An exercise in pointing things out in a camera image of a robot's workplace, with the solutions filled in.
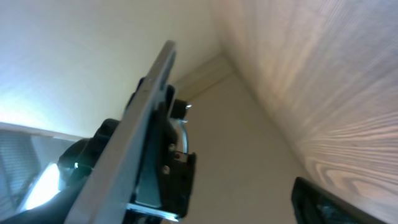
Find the turquoise screen smartphone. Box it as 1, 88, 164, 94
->
65, 40, 176, 223

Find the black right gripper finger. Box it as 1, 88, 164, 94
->
291, 177, 385, 224

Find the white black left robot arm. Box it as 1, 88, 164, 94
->
8, 84, 196, 223

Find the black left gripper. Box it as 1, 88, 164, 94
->
123, 85, 197, 223

